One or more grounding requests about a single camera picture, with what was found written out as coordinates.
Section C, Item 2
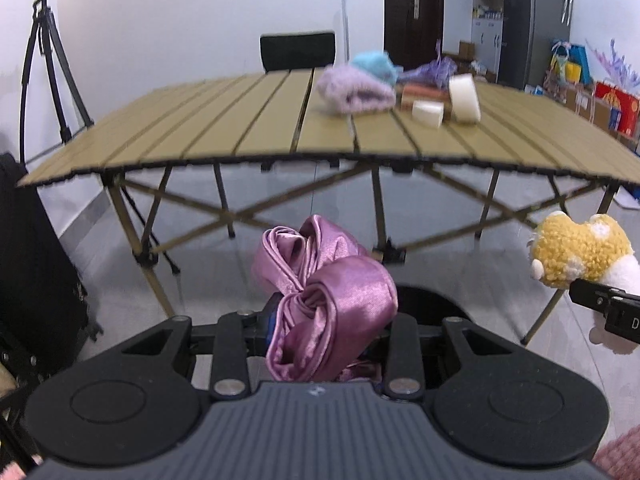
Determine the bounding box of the pile of small cardboard boxes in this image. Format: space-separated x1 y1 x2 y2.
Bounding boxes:
442 41 498 83

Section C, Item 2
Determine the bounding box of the white cabinet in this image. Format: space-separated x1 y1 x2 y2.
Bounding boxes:
471 0 506 68

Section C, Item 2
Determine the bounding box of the beige bag with black frame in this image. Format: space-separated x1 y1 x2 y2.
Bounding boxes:
0 362 41 480

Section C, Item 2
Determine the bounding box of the light blue plush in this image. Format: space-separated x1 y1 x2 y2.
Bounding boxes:
350 51 401 85

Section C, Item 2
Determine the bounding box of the black round bin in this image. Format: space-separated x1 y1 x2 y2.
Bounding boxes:
380 284 473 332

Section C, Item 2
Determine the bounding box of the black suitcase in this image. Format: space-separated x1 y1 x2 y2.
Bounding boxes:
0 152 103 381

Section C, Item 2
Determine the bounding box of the grey fridge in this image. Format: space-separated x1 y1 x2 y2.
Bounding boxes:
498 0 571 91

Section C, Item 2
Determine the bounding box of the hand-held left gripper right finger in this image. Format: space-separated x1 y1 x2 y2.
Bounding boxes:
381 316 505 400

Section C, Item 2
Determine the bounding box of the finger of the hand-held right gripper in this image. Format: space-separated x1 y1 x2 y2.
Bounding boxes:
568 279 640 319

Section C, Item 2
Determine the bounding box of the red gift box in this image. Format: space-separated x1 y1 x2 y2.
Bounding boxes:
594 80 640 136

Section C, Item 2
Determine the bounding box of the large taped cardboard box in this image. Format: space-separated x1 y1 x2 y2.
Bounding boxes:
545 82 640 151

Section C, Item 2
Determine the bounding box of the blue gift bag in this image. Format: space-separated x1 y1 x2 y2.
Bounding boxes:
550 42 592 86

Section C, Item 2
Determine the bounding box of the pink satin cloth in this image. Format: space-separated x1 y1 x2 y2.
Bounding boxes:
251 214 399 382

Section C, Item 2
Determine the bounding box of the black folding chair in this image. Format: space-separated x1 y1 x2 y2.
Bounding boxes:
260 31 337 74

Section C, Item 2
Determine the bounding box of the dark brown door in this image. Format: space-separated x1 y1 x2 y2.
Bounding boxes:
384 0 445 58

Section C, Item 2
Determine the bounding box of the tan slatted folding table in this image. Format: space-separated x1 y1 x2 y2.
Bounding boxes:
15 67 640 346

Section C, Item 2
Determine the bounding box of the pink fluffy rug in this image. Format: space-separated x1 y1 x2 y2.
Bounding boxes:
592 425 640 480

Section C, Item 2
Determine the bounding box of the yellow and white plush toy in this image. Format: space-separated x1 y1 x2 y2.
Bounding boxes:
529 211 640 356

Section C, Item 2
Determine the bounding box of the purple knitted drawstring pouch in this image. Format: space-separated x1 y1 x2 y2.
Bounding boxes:
400 42 458 88

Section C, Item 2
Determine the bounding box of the small white block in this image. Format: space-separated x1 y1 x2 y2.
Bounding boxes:
411 100 444 129

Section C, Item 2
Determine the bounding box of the lilac fluffy cloth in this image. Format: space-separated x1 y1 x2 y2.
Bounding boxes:
317 64 397 115

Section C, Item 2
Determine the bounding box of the purple wall decoration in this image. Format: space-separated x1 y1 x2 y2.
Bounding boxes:
585 37 640 93

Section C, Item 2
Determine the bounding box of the orange and yellow sponge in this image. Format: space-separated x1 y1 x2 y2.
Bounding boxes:
400 83 453 107

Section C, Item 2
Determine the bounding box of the white mop stick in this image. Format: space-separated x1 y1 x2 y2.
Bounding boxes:
341 0 351 66

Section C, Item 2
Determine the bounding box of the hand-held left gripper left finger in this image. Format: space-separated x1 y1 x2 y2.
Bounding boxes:
119 292 284 399

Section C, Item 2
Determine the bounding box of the black tripod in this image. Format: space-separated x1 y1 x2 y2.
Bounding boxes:
19 0 181 275

